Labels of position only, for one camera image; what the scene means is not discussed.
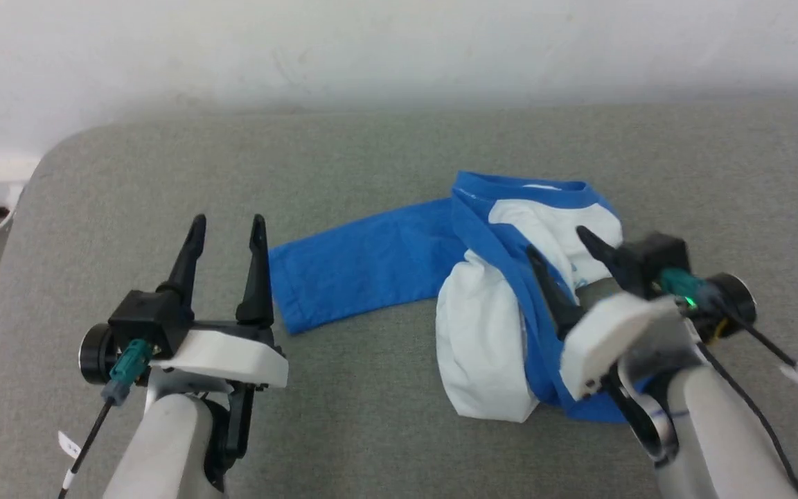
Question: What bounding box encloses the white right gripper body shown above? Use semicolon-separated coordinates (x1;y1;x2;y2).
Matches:
558;279;685;403

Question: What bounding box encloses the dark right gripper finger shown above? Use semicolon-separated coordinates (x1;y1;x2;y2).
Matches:
575;225;641;295
524;243;585;341

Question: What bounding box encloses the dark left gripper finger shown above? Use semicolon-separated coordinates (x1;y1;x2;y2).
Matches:
235;214;276;329
157;214;208;314

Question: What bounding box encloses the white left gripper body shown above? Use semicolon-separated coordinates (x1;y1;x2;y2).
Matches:
148;320;290;389

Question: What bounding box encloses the blue and white garment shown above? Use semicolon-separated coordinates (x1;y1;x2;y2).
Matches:
269;170;649;424

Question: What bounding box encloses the grey fabric sofa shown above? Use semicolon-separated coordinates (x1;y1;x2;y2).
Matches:
0;97;798;499

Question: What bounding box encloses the black cable with teal plug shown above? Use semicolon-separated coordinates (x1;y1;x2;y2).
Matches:
58;338;154;499
657;269;798;404

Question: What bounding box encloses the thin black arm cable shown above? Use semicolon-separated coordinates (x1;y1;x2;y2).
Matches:
695;341;798;499

